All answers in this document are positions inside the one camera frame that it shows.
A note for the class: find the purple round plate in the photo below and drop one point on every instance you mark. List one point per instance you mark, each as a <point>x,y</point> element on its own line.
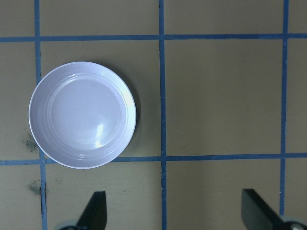
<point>81,115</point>

